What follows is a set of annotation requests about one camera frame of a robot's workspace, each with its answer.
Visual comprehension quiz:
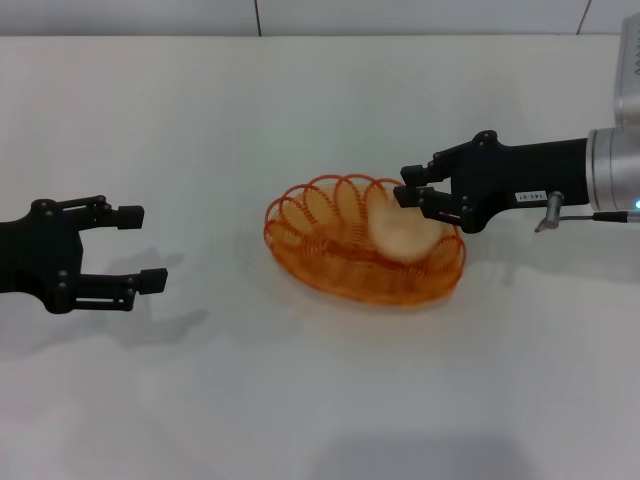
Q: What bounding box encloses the grey cable with metal plug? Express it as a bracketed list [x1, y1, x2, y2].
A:
[533, 191, 640, 234]

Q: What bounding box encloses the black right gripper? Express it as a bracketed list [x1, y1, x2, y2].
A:
[392, 130, 592, 236]

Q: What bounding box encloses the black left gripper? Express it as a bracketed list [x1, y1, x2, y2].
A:
[0, 194, 169, 316]

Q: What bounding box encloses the pale round bread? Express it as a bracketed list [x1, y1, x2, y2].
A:
[367, 191, 444, 264]

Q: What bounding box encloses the orange plastic wire basket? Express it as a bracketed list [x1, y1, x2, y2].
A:
[263, 172, 469, 308]

